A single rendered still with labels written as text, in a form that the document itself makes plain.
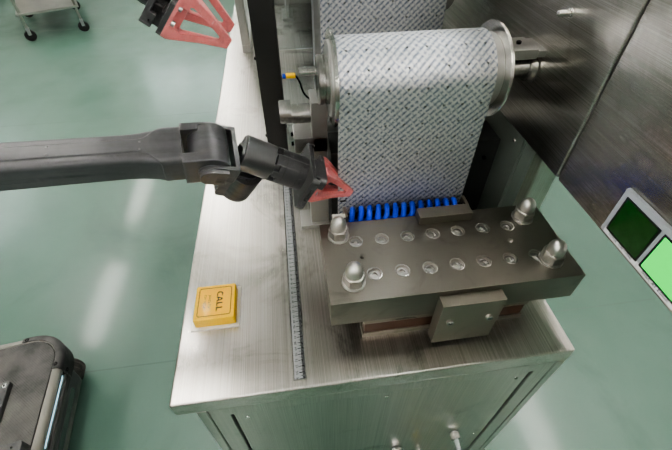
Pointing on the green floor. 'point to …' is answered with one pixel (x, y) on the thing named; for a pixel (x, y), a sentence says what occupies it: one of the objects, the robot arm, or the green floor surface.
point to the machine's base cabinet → (385, 414)
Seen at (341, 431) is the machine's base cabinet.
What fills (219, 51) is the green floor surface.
